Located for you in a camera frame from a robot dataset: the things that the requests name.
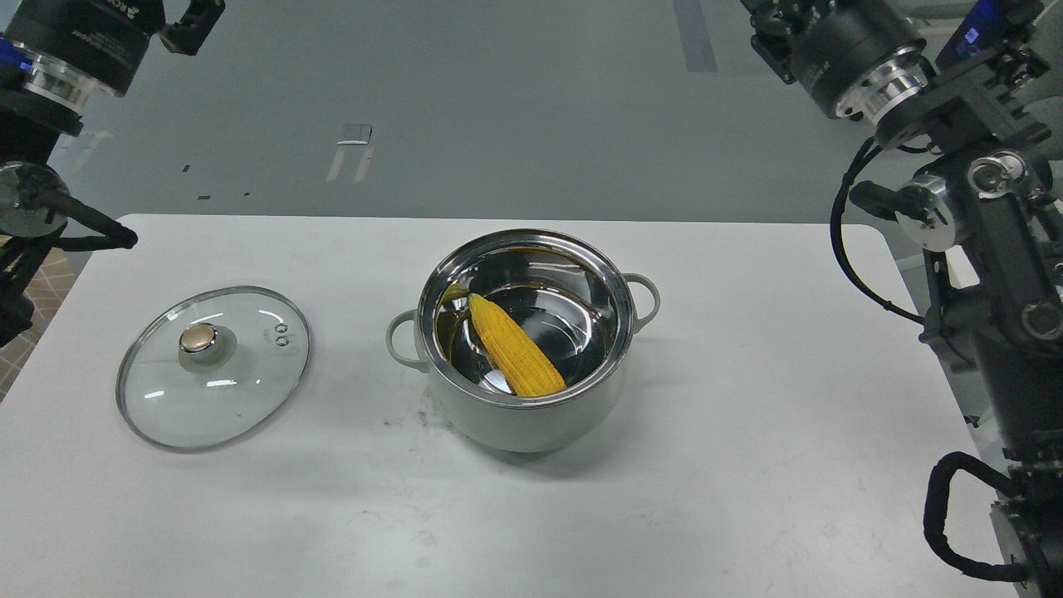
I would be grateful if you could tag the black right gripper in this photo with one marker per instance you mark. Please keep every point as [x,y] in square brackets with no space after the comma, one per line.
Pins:
[855,57]

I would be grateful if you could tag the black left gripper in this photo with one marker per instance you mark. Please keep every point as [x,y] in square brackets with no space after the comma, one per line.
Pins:
[107,40]

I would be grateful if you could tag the glass pot lid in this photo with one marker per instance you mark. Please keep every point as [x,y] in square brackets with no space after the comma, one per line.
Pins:
[212,368]

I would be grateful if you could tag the yellow corn cob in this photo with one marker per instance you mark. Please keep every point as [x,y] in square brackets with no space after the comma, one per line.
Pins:
[525,366]

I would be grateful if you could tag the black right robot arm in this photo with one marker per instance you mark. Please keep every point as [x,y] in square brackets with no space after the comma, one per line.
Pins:
[957,163]

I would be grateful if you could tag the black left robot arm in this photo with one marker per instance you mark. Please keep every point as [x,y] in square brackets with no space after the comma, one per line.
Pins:
[42,99]

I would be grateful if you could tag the pale green steel pot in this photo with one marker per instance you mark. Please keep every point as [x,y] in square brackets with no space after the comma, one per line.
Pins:
[580,310]

